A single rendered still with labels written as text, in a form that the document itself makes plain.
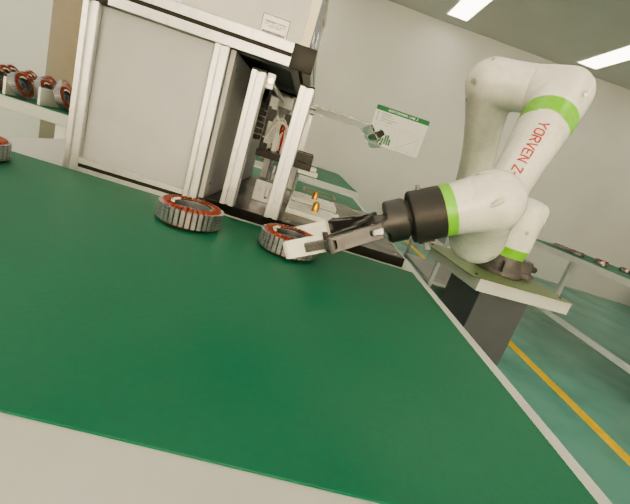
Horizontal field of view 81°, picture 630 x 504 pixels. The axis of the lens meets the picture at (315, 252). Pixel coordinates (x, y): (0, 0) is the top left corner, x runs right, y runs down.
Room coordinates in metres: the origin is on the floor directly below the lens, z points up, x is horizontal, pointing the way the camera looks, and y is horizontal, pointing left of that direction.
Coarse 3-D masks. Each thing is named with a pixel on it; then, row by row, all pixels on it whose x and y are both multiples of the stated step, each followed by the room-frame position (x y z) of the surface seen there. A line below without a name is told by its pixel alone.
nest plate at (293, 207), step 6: (288, 204) 0.98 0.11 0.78; (294, 204) 1.01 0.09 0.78; (300, 204) 1.05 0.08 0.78; (288, 210) 0.93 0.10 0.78; (294, 210) 0.93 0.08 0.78; (300, 210) 0.95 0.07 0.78; (306, 210) 0.98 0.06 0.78; (318, 210) 1.05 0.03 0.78; (324, 210) 1.08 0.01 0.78; (300, 216) 0.93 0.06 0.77; (306, 216) 0.93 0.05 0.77; (312, 216) 0.93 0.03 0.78; (318, 216) 0.95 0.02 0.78; (324, 216) 0.98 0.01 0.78; (330, 216) 1.01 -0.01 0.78; (336, 216) 1.04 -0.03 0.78
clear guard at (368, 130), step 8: (288, 96) 1.20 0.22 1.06; (312, 104) 1.21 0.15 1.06; (312, 112) 1.44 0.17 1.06; (320, 112) 1.35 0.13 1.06; (328, 112) 1.26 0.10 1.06; (336, 112) 1.22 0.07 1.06; (336, 120) 1.45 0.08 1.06; (344, 120) 1.35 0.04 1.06; (352, 120) 1.27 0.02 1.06; (360, 120) 1.22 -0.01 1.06; (360, 128) 1.46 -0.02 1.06; (368, 128) 1.30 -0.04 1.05; (368, 136) 1.37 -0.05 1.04; (376, 136) 1.23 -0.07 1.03; (368, 144) 1.46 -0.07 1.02; (376, 144) 1.29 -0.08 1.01
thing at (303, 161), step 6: (258, 150) 0.96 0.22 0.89; (264, 150) 0.96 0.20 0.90; (264, 156) 0.96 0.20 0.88; (270, 156) 0.96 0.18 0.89; (276, 156) 0.96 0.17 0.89; (300, 156) 0.97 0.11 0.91; (306, 156) 0.97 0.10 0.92; (312, 156) 0.97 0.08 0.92; (270, 162) 0.97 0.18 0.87; (294, 162) 0.97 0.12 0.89; (300, 162) 0.97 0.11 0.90; (306, 162) 0.97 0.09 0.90; (270, 168) 0.97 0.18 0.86; (300, 168) 0.97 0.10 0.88; (306, 168) 0.97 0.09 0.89; (270, 174) 0.99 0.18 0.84; (306, 174) 0.98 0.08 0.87; (312, 174) 0.98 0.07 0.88
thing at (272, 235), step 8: (264, 224) 0.67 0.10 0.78; (272, 224) 0.67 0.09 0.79; (280, 224) 0.69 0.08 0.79; (264, 232) 0.63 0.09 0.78; (272, 232) 0.62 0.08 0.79; (280, 232) 0.68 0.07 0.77; (288, 232) 0.69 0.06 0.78; (296, 232) 0.69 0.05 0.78; (304, 232) 0.69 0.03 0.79; (264, 240) 0.62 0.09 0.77; (272, 240) 0.61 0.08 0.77; (280, 240) 0.61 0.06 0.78; (288, 240) 0.61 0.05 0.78; (264, 248) 0.63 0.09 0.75; (272, 248) 0.61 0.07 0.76; (280, 248) 0.61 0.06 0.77; (304, 256) 0.62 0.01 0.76; (312, 256) 0.63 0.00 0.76
